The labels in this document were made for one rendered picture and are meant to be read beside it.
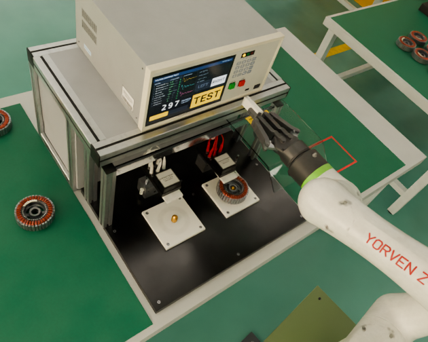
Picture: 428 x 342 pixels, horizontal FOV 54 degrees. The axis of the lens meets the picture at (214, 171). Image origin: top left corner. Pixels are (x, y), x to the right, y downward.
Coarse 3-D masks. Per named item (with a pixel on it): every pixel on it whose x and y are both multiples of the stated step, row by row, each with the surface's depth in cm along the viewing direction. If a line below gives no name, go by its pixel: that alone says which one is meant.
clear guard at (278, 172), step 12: (264, 108) 135; (276, 108) 136; (288, 108) 138; (228, 120) 127; (240, 120) 129; (288, 120) 134; (300, 120) 135; (240, 132) 126; (252, 132) 127; (300, 132) 132; (312, 132) 133; (252, 144) 124; (312, 144) 130; (264, 156) 122; (276, 156) 123; (324, 156) 133; (276, 168) 121; (288, 168) 124; (276, 180) 122; (288, 180) 125
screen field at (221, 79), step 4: (220, 76) 112; (224, 76) 114; (208, 80) 110; (212, 80) 112; (216, 80) 113; (220, 80) 114; (224, 80) 115; (196, 84) 109; (200, 84) 110; (204, 84) 111; (208, 84) 112; (212, 84) 113; (216, 84) 114; (196, 88) 110; (200, 88) 111; (204, 88) 112
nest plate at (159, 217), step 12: (168, 204) 138; (180, 204) 139; (144, 216) 134; (156, 216) 134; (168, 216) 135; (180, 216) 136; (192, 216) 137; (156, 228) 131; (168, 228) 132; (180, 228) 133; (192, 228) 134; (204, 228) 136; (168, 240) 130; (180, 240) 131
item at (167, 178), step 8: (144, 168) 130; (160, 168) 131; (168, 168) 129; (152, 176) 129; (160, 176) 127; (168, 176) 127; (176, 176) 128; (160, 184) 125; (168, 184) 126; (176, 184) 126; (160, 192) 126; (168, 192) 127; (176, 192) 129; (168, 200) 127
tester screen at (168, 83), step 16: (208, 64) 105; (224, 64) 110; (160, 80) 99; (176, 80) 102; (192, 80) 106; (160, 96) 103; (176, 96) 107; (192, 96) 112; (160, 112) 108; (176, 112) 113
